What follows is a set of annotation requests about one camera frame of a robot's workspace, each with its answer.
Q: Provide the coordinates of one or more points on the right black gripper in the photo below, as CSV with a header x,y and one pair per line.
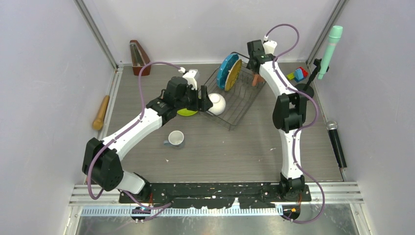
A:
x,y
248,65

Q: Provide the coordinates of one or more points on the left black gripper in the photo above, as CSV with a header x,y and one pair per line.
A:
x,y
203,104

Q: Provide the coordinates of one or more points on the white ceramic bowl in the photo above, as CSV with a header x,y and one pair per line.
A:
x,y
219,104

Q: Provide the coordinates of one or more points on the lime green saucer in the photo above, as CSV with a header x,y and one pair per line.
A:
x,y
186,112

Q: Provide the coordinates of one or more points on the pink mug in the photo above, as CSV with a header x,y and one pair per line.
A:
x,y
257,79

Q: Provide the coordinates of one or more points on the blue polka dot plate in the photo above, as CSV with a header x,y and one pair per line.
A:
x,y
224,69

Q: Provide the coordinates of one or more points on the wire dish rack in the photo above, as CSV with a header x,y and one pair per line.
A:
x,y
238,99

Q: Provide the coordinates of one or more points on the small grey cup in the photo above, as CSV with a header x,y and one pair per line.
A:
x,y
175,140

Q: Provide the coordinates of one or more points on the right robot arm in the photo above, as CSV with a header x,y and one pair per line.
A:
x,y
288,116

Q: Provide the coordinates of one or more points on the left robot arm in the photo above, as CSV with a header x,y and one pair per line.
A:
x,y
102,158

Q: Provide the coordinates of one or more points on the colourful toy blocks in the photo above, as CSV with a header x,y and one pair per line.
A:
x,y
298,74

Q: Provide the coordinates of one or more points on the brown metronome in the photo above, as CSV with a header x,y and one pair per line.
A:
x,y
139,58

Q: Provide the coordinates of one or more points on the mint green microphone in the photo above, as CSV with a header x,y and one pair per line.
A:
x,y
333,38

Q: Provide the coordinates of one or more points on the wooden rolling pin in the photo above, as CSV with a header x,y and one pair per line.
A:
x,y
98,122

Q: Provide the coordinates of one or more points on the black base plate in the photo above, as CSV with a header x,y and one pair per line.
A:
x,y
214,195

